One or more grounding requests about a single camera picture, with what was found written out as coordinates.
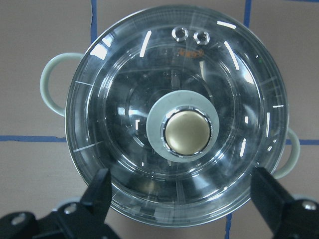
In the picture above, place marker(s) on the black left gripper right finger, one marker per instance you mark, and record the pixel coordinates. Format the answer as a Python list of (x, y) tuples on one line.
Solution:
[(286, 216)]

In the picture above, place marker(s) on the pale green cooking pot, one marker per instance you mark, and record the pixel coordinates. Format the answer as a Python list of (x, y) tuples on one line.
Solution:
[(174, 119)]

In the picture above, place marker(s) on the glass pot lid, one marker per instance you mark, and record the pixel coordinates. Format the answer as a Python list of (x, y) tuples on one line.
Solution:
[(177, 113)]

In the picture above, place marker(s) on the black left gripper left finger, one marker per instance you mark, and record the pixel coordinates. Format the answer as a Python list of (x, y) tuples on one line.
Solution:
[(84, 218)]

